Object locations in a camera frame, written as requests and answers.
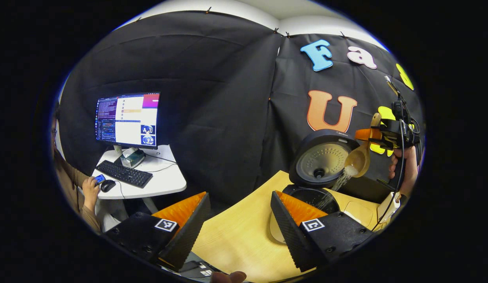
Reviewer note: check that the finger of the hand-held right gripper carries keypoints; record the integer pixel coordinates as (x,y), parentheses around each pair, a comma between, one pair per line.
(367,134)

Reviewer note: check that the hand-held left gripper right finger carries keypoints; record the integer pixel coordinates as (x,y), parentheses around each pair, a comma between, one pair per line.
(293,236)

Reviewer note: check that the white side table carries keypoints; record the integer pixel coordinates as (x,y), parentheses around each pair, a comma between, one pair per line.
(169,181)

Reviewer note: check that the computer monitor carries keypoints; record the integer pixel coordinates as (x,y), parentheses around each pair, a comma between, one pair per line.
(127,118)

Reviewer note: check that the black computer mouse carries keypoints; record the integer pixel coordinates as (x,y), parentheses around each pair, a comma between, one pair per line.
(107,185)

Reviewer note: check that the dark grey rice cooker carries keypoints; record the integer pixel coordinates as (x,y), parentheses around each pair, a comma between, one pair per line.
(306,157)

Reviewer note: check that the white toaster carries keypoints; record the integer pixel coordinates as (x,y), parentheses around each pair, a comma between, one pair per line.
(387,206)

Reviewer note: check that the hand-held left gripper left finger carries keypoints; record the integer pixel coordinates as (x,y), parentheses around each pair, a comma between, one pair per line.
(187,236)

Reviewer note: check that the black backdrop cloth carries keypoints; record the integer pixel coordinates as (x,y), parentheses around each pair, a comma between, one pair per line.
(208,98)

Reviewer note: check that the blue-screen phone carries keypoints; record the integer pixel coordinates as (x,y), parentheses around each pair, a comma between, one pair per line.
(100,179)

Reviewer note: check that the black keyboard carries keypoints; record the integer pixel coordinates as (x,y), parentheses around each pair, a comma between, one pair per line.
(124,174)

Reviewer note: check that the pale green box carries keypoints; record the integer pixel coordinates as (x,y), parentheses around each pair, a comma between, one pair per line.
(132,158)

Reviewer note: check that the wooden spoon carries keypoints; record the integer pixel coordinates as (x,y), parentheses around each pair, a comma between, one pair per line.
(358,159)

